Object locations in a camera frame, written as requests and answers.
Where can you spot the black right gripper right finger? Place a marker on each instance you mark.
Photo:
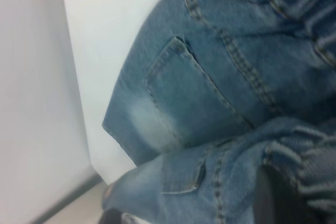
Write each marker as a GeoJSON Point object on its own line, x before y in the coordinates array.
{"type": "Point", "coordinates": [275, 197]}

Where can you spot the paint-worn right gripper left finger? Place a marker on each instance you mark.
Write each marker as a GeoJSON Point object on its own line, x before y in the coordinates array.
{"type": "Point", "coordinates": [115, 216]}

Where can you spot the blue denim shorts basketball print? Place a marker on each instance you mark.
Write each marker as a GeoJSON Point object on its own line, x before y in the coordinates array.
{"type": "Point", "coordinates": [210, 90]}

